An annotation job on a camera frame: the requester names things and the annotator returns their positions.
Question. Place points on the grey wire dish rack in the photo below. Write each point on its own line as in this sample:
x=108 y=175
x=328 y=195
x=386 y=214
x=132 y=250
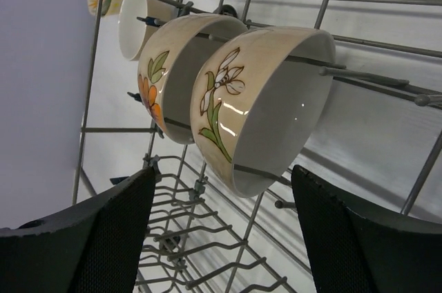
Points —
x=378 y=136

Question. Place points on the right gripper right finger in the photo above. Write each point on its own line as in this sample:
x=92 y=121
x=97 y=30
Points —
x=354 y=245

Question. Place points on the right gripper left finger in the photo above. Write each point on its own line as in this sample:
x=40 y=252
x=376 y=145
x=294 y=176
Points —
x=93 y=246

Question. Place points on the beige bowl brown pattern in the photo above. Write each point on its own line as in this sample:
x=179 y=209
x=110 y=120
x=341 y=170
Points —
x=134 y=33

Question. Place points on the beige bowl orange flower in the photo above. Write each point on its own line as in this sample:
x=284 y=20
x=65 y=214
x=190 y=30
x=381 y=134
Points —
x=169 y=64

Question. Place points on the beige bowl white flower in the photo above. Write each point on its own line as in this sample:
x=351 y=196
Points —
x=257 y=100

